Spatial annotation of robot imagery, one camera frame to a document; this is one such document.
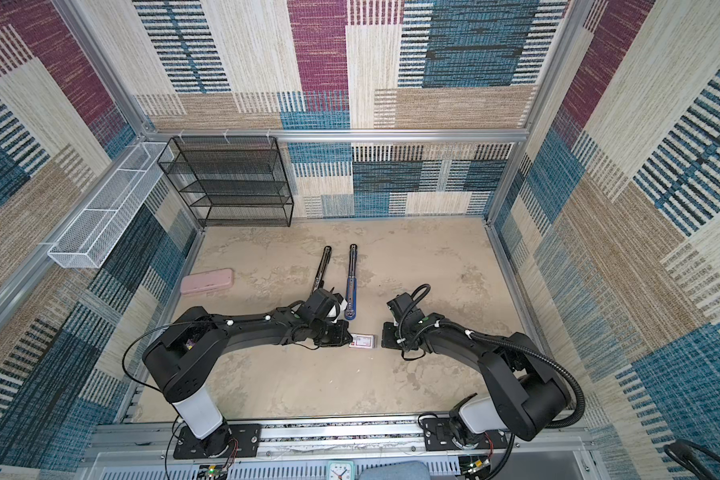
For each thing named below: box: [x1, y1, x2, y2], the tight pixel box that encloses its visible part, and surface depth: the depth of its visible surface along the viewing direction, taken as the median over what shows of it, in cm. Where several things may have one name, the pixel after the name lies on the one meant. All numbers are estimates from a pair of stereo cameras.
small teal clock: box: [326, 460, 356, 480], surface depth 69 cm
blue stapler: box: [344, 243, 358, 321], surface depth 104 cm
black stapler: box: [312, 245, 333, 293], surface depth 107 cm
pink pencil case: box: [180, 268, 233, 294], surface depth 104 cm
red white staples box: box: [349, 334, 374, 349], surface depth 91 cm
